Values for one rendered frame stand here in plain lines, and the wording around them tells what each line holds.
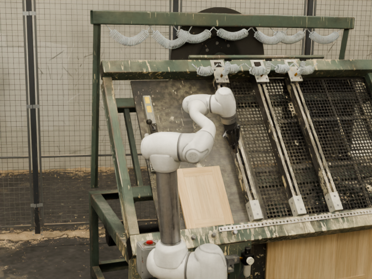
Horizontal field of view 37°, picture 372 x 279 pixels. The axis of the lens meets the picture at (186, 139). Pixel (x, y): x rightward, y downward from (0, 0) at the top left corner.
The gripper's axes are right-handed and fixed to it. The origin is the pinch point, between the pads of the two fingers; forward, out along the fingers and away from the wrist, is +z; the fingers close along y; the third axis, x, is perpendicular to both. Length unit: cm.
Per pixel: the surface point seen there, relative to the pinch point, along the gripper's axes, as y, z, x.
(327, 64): 132, 33, 44
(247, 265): -26, 63, -26
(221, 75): 47, 2, 64
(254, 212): -1.4, 48.5, -9.7
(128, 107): -18, -2, 85
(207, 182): -11.4, 33.7, 20.7
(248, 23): 106, 1, 98
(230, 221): -16, 48, -3
